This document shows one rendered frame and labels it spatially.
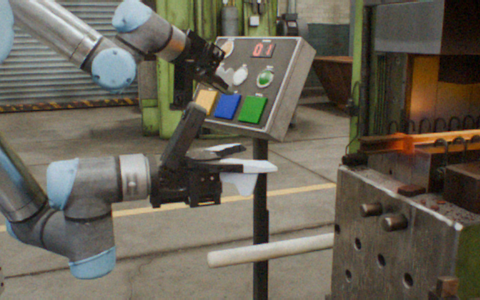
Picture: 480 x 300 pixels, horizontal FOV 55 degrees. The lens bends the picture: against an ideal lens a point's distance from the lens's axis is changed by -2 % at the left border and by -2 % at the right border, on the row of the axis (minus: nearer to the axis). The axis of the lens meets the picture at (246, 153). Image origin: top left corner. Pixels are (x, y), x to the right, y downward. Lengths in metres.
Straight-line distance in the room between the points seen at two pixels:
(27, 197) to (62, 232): 0.08
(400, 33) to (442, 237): 0.40
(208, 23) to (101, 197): 4.93
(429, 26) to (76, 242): 0.71
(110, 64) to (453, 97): 0.85
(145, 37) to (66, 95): 7.67
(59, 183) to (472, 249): 0.66
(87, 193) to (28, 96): 7.96
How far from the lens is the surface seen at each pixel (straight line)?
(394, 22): 1.01
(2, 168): 0.80
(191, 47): 1.12
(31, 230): 0.87
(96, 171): 0.75
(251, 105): 1.29
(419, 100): 1.23
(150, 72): 5.88
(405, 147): 0.96
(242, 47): 1.43
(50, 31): 0.91
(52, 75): 8.65
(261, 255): 1.32
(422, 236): 0.88
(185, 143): 0.76
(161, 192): 0.78
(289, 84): 1.28
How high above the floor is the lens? 1.20
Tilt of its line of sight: 14 degrees down
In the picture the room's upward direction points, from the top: straight up
